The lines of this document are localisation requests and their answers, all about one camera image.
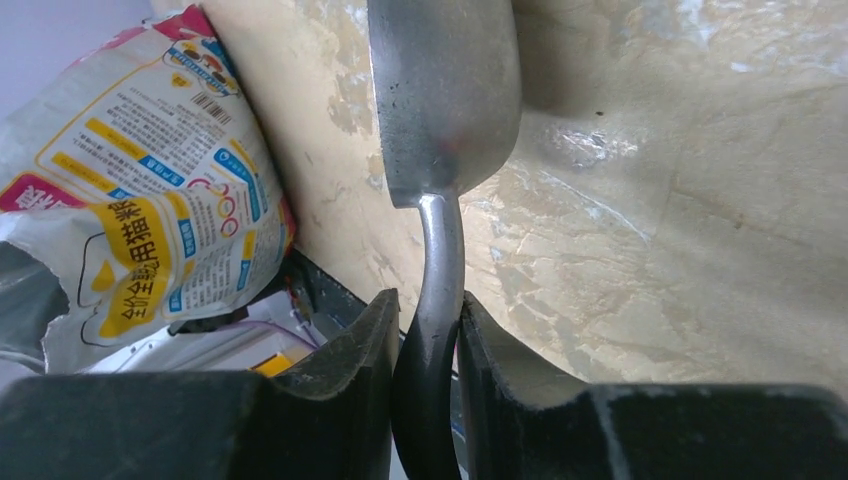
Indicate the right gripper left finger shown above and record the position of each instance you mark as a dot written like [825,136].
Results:
[326,417]

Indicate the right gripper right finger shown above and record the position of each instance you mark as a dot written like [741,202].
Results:
[528,419]

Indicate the pet food bag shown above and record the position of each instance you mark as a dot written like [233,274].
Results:
[137,191]

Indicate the metal food scoop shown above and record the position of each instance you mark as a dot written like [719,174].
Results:
[447,86]

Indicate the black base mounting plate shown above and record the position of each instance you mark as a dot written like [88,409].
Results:
[323,294]

